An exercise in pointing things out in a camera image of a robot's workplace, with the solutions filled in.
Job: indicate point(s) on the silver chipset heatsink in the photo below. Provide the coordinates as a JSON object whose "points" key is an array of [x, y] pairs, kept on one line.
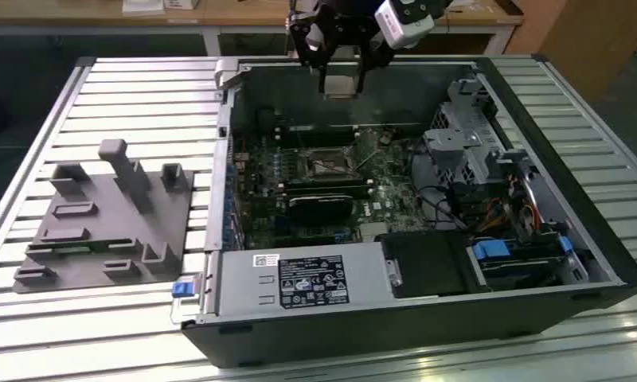
{"points": [[372, 231]]}

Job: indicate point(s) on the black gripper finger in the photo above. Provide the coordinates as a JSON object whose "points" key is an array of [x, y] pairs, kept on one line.
{"points": [[311, 57], [379, 55]]}

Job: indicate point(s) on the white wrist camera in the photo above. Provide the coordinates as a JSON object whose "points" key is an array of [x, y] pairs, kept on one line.
{"points": [[403, 24]]}

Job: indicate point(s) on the CPU socket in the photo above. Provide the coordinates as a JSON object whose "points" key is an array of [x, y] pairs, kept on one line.
{"points": [[330, 163]]}

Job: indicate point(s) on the black drive bay box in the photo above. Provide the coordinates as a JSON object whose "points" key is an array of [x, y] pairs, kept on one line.
{"points": [[430, 262]]}

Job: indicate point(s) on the white box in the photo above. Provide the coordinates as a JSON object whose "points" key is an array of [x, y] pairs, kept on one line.
{"points": [[182, 4], [143, 7]]}

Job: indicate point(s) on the blue power supply latch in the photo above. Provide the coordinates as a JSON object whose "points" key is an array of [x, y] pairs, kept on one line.
{"points": [[184, 288]]}

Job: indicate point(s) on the gray parts rack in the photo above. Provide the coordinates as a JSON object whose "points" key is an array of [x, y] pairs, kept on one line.
{"points": [[111, 223]]}

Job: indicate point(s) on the black graphics card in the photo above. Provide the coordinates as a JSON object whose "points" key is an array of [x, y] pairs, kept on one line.
{"points": [[319, 207]]}

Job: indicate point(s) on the black open PC case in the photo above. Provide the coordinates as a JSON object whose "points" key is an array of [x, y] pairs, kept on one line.
{"points": [[351, 338]]}

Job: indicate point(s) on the wooden cabinet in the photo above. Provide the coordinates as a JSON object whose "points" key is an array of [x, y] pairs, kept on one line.
{"points": [[590, 40]]}

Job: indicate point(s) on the hard disk in blue carrier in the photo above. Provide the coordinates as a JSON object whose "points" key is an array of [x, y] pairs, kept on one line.
{"points": [[491, 250]]}

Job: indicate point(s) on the green motherboard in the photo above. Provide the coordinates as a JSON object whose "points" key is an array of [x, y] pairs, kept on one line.
{"points": [[388, 187]]}

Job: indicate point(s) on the wooden desk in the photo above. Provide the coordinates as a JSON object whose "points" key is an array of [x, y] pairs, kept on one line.
{"points": [[84, 20]]}

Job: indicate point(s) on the silver power supply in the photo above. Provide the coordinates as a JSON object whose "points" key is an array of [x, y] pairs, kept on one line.
{"points": [[244, 270]]}

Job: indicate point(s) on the green RAM stick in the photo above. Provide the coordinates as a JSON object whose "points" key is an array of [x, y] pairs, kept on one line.
{"points": [[324, 191], [79, 248]]}

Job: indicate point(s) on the gray metal drive cage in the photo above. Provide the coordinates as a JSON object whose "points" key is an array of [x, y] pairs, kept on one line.
{"points": [[451, 151]]}

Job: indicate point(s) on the blue drive bay clip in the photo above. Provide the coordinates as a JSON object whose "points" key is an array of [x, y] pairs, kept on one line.
{"points": [[564, 244]]}

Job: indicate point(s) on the silver CPU plate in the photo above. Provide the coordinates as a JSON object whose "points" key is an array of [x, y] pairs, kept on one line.
{"points": [[343, 85]]}

